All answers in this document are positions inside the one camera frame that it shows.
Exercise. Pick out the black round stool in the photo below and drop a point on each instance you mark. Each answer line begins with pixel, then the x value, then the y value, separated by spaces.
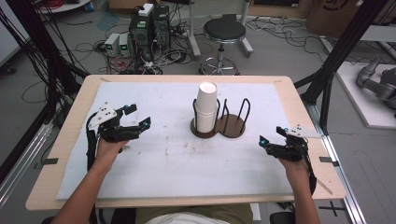
pixel 224 29

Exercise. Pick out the brown cardboard box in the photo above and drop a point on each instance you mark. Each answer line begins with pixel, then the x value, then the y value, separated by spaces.
pixel 336 15

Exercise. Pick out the black tape strip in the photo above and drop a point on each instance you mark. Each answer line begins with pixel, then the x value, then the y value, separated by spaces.
pixel 328 160
pixel 50 161

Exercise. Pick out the grey power supply unit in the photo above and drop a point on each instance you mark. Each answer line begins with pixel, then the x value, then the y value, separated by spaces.
pixel 124 45
pixel 111 45

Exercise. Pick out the person's white shirt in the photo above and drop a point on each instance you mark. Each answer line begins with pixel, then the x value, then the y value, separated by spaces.
pixel 186 218

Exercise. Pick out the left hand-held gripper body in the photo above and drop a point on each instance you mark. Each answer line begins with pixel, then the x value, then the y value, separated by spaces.
pixel 107 132

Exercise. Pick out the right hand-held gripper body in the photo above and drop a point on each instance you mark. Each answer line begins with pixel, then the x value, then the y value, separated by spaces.
pixel 292 151

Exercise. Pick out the black tape cross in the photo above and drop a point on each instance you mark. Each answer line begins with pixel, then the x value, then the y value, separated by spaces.
pixel 333 207

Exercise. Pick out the stack of white paper cups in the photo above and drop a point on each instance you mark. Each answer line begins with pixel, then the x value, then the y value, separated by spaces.
pixel 206 105

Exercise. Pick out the black metal frame post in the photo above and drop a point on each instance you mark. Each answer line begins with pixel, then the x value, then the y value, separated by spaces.
pixel 339 53

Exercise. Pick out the thin wooden stick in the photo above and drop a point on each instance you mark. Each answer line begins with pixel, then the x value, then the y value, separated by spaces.
pixel 323 186

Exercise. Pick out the white box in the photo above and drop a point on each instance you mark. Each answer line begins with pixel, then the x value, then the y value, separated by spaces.
pixel 145 9

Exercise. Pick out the white floor board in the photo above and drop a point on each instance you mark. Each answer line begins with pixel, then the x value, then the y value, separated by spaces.
pixel 367 115

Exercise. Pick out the person's left hand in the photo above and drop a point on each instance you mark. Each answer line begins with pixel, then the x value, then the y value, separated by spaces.
pixel 107 152

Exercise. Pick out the person's right hand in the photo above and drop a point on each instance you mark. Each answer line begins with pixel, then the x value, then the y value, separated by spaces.
pixel 297 171

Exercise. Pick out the black computer tower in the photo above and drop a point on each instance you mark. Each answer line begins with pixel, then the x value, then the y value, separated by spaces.
pixel 141 34
pixel 162 28

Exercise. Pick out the aluminium rail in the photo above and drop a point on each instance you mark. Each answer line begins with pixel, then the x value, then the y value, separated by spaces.
pixel 21 161
pixel 342 180

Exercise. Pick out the person's olive trousers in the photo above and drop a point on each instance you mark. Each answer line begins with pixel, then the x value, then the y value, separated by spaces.
pixel 243 214

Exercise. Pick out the brown cup holder rack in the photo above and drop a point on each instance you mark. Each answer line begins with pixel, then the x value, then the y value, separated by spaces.
pixel 230 127

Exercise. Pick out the white foam mat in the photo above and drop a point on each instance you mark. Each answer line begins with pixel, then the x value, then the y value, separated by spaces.
pixel 174 168

